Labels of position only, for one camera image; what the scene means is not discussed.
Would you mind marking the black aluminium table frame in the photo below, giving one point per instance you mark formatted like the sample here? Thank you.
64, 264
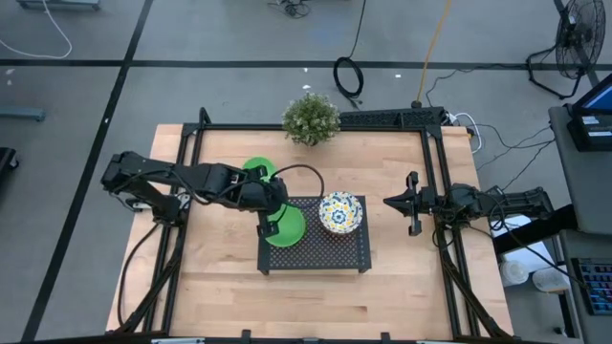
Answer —
239, 127

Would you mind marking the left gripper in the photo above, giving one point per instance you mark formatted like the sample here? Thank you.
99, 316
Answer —
251, 196

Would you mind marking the black box device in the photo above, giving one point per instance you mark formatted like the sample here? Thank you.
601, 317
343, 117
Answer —
588, 136

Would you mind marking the black perforated metal shelf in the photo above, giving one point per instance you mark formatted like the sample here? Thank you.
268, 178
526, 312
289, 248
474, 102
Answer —
325, 253

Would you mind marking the grey desk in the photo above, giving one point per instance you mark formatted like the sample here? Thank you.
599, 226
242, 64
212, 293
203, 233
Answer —
588, 191

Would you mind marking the black keyboard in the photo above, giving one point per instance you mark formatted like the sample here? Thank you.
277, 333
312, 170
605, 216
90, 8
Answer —
595, 286

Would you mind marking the artificial plant in black pot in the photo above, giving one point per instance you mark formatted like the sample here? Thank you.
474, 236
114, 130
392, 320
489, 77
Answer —
311, 119

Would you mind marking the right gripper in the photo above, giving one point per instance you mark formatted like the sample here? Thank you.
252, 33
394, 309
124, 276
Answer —
425, 200

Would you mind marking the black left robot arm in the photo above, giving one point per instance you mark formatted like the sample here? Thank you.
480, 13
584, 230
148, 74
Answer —
143, 172

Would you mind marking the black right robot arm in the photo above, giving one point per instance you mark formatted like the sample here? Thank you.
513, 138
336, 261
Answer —
516, 200

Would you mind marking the white round container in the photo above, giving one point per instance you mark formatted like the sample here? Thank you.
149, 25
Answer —
514, 273
550, 280

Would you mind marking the yellow patterned mini bowl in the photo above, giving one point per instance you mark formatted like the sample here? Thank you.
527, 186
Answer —
340, 212

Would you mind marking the green mini bowl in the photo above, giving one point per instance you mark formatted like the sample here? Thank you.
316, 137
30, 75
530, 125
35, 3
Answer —
291, 229
260, 160

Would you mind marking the black diagonal bar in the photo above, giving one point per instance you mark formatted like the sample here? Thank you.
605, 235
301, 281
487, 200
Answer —
535, 229

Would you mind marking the black floor fan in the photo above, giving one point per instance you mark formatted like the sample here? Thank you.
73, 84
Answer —
581, 33

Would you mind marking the grey floor foot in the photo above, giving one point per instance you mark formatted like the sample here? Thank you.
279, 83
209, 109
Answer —
57, 4
21, 113

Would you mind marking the black computer monitor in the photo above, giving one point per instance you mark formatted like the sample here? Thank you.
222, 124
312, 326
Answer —
597, 98

